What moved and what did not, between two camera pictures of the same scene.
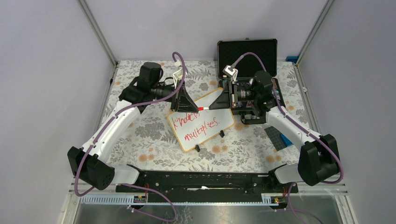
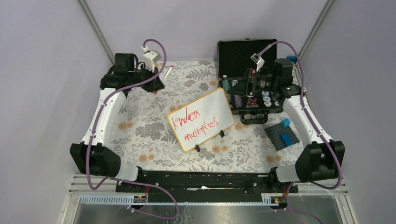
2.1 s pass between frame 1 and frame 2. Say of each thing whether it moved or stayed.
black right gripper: moved
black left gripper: moved
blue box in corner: stayed
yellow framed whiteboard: stayed
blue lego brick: stayed
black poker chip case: stayed
